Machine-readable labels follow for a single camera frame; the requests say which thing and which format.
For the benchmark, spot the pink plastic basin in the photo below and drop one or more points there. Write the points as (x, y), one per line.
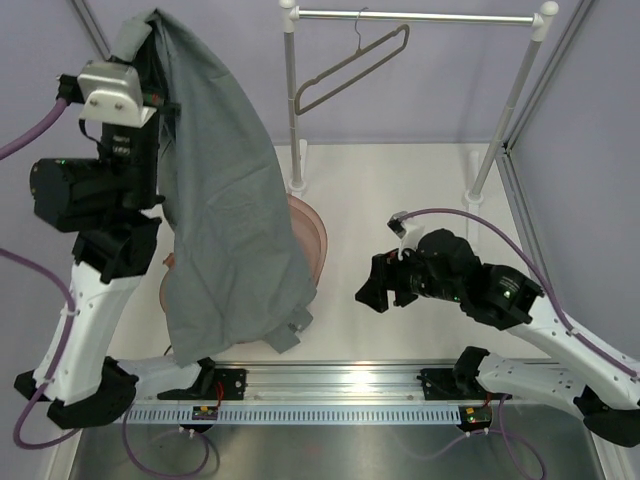
(312, 235)

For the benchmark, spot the grey shirt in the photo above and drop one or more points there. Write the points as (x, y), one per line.
(217, 150)

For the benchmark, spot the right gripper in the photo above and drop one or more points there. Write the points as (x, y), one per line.
(386, 273)

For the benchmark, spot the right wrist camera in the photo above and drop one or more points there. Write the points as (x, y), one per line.
(408, 231)

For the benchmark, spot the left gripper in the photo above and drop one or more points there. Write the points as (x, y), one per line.
(152, 81)

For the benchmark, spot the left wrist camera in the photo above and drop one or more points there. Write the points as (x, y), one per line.
(112, 94)

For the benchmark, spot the white slotted cable duct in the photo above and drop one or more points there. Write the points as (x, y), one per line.
(296, 415)

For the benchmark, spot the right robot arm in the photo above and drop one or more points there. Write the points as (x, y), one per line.
(597, 384)

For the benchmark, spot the aluminium mounting rail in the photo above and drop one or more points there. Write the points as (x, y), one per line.
(333, 383)

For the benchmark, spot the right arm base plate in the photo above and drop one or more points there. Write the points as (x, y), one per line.
(440, 382)

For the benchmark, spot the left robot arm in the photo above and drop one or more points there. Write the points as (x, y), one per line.
(105, 201)

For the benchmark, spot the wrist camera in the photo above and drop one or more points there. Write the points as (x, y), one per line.
(408, 231)
(112, 94)

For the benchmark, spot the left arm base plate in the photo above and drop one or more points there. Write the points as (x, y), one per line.
(230, 385)

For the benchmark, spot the clothes rack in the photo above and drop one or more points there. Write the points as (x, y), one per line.
(539, 24)

